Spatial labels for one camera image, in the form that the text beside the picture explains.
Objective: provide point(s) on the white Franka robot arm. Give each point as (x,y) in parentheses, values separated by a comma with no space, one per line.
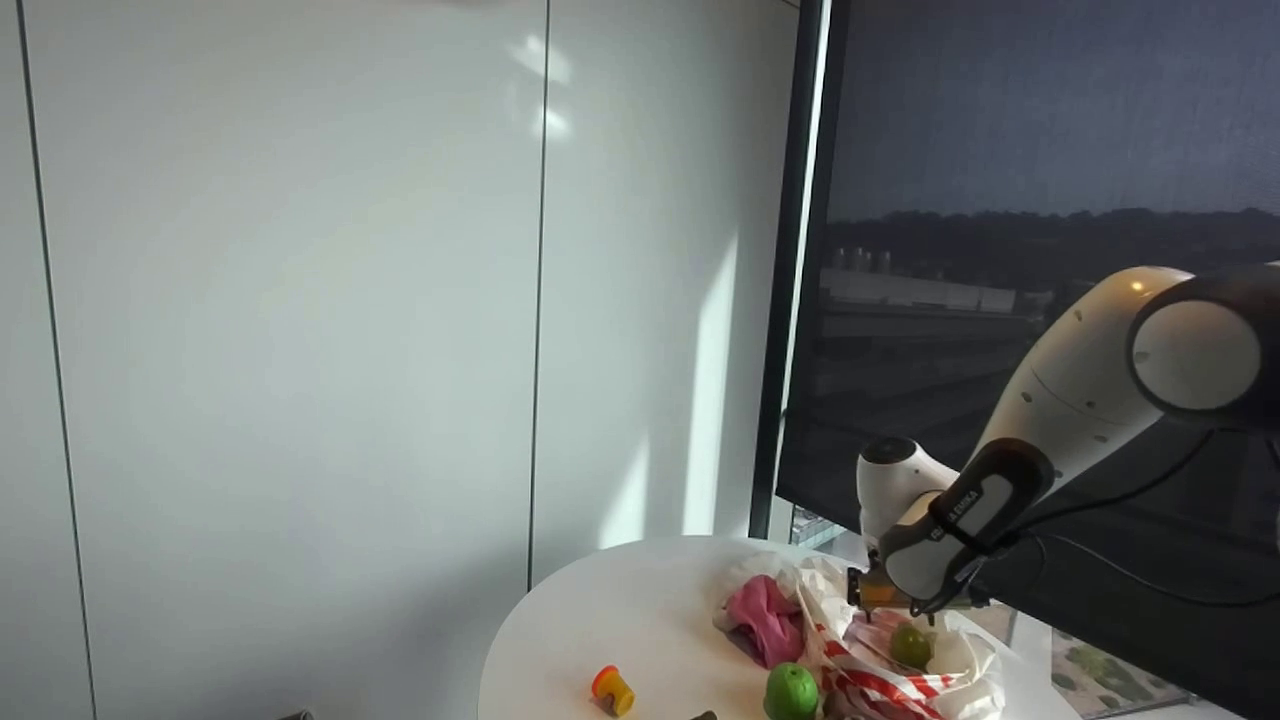
(1095,385)

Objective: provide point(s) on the small orange yellow toy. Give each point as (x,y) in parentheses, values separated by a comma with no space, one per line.
(612,688)

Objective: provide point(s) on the dark green toy fruit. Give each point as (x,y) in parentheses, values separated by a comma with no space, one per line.
(908,647)

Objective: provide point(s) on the large glass window with frame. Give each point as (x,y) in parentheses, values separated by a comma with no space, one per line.
(934,134)

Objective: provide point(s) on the pink soft object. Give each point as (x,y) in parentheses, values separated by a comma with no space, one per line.
(767,623)

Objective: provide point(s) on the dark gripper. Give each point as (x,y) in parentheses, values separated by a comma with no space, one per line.
(921,580)

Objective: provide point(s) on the bright green toy ball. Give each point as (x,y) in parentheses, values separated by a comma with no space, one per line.
(792,688)

